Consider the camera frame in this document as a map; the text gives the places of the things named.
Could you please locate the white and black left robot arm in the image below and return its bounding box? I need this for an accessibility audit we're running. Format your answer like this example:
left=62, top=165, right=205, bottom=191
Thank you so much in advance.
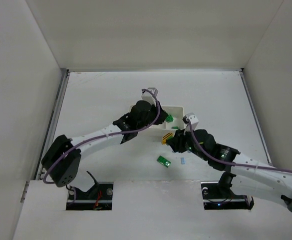
left=41, top=100, right=168, bottom=194

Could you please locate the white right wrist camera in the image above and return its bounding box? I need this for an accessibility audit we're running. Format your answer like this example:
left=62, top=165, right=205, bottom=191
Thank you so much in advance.
left=183, top=112, right=199, bottom=132

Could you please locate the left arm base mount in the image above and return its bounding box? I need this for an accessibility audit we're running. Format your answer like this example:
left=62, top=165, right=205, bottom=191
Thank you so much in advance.
left=66, top=171, right=114, bottom=211

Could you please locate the green square lego brick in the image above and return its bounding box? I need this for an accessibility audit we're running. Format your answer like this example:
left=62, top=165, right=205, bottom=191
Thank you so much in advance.
left=165, top=114, right=174, bottom=123

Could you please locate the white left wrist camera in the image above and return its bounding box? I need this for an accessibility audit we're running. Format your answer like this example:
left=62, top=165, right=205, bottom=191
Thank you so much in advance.
left=141, top=87, right=158, bottom=105

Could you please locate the white three-compartment container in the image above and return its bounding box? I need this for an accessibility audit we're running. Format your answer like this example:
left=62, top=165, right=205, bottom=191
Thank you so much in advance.
left=139, top=106, right=185, bottom=137

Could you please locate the green flat lego plate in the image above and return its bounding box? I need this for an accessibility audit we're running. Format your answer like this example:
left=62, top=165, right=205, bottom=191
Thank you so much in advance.
left=157, top=155, right=171, bottom=168

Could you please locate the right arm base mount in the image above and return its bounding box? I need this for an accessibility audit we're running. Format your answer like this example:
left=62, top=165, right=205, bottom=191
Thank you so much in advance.
left=201, top=172, right=254, bottom=211

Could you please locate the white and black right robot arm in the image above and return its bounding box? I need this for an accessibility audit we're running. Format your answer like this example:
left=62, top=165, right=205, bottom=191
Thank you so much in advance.
left=166, top=129, right=292, bottom=212

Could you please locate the yellow striped lego brick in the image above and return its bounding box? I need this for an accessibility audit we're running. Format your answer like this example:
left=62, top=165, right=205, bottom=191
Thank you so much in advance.
left=161, top=132, right=174, bottom=145

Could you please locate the light blue lego piece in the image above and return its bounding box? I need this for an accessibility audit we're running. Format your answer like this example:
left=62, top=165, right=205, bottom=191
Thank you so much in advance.
left=180, top=157, right=185, bottom=165

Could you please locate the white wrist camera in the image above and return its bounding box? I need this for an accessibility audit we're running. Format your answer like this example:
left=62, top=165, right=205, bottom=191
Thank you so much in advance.
left=183, top=112, right=199, bottom=132
left=141, top=87, right=158, bottom=105

